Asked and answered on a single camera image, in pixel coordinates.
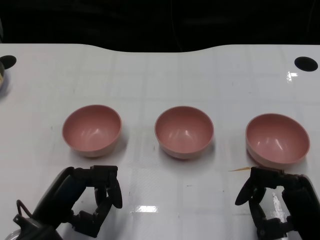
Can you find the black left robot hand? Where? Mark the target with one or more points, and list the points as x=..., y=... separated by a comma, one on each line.
x=65, y=192

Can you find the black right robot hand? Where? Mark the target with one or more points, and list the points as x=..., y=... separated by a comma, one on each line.
x=300, y=200

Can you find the pink plastic bowl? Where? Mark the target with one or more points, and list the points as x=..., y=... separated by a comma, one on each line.
x=277, y=140
x=92, y=130
x=183, y=132

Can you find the thin yellow wooden sliver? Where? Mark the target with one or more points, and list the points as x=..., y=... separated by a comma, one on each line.
x=241, y=169

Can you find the metal dish with beige content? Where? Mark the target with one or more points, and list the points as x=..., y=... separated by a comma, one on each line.
x=1, y=75

